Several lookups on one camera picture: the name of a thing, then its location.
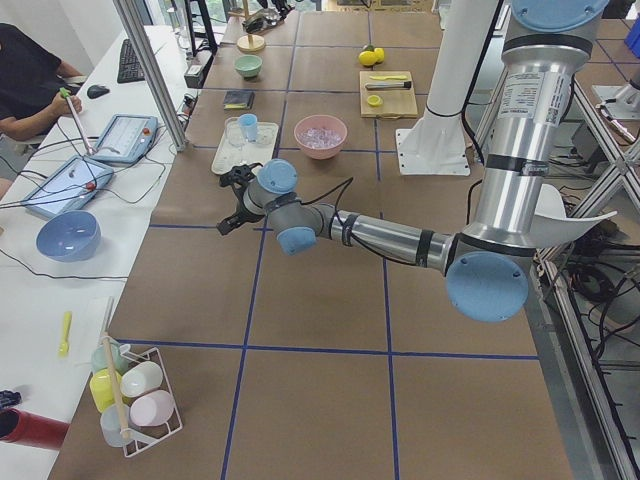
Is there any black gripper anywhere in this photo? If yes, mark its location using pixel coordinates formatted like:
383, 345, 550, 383
216, 162, 263, 234
272, 0, 294, 15

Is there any steel ice scoop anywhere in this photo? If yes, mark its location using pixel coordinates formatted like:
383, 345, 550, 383
242, 9, 281, 34

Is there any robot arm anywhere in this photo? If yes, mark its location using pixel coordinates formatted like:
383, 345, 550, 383
217, 1, 606, 322

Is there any light blue plastic cup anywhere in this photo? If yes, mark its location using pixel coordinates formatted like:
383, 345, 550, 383
237, 113, 258, 145

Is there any pile of ice cubes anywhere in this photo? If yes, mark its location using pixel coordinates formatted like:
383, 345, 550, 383
298, 127, 343, 150

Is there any pink ice bowl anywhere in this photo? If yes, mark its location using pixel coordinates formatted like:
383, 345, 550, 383
294, 115, 348, 160

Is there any white cup in rack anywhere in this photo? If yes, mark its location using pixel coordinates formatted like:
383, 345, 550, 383
120, 361, 164, 398

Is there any green cup in rack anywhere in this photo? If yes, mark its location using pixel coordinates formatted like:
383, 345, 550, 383
90, 342, 126, 375

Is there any pink cup in rack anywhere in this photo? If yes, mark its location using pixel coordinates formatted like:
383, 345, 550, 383
130, 390, 175, 426

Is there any yellow cup in rack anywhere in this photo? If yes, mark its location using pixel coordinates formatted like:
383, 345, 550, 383
89, 368, 115, 413

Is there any clear cup in rack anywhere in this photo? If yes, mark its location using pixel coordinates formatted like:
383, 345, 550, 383
100, 404, 132, 447

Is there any cream bear tray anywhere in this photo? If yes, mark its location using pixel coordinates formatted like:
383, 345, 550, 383
211, 117, 279, 175

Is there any wooden stand base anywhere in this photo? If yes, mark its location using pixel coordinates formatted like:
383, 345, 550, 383
236, 0, 266, 54

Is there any clear wine glass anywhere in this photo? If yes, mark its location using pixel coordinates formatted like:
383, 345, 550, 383
225, 120, 247, 150

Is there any green ceramic bowl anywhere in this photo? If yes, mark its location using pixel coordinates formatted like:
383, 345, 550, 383
234, 54, 263, 79

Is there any yellow lemon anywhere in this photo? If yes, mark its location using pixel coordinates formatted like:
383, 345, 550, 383
374, 47, 385, 64
358, 50, 378, 67

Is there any black power adapter box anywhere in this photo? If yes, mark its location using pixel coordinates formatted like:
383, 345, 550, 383
183, 51, 214, 89

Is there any teach pendant tablet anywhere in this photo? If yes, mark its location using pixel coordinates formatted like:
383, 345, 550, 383
90, 114, 159, 165
21, 155, 114, 219

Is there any lemon slice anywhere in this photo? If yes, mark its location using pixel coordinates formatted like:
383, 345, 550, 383
366, 95, 384, 107

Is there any wooden cutting board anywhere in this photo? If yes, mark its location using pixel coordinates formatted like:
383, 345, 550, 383
359, 70, 418, 118

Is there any yellow plastic knife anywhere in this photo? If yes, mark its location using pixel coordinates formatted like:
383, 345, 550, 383
369, 75, 408, 81

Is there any steel muddler rod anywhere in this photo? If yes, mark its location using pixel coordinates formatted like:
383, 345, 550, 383
364, 81, 412, 91

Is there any black keyboard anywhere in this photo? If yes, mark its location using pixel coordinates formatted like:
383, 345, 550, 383
116, 38, 145, 84

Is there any blue bowl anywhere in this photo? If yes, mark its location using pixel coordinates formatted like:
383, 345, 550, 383
36, 210, 102, 263

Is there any black computer mouse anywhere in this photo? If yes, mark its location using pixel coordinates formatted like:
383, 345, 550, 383
86, 85, 110, 99

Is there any pointer stick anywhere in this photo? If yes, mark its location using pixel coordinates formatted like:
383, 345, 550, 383
59, 88, 96, 156

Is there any yellow plastic spoon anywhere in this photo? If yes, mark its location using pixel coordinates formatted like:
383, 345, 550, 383
57, 311, 73, 357

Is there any person in black shirt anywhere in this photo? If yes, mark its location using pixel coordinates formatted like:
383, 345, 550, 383
1, 23, 83, 141

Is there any red cylinder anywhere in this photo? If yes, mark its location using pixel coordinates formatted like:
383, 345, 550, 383
1, 409, 69, 450

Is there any aluminium frame post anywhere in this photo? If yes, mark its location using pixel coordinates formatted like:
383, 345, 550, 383
113, 0, 187, 152

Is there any white wire cup rack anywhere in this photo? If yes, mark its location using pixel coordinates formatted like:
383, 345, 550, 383
89, 334, 183, 458

